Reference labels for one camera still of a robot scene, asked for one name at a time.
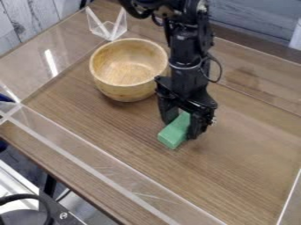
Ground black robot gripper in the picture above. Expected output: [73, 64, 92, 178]
[155, 62, 218, 140]

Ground green rectangular block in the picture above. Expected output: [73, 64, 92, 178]
[157, 112, 189, 149]

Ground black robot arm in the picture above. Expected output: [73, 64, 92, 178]
[117, 0, 218, 139]

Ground brown wooden bowl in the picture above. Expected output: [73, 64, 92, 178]
[89, 38, 168, 102]

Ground clear acrylic corner bracket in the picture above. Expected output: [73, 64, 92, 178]
[85, 7, 127, 41]

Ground black cable loop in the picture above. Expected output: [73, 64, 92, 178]
[0, 192, 53, 225]

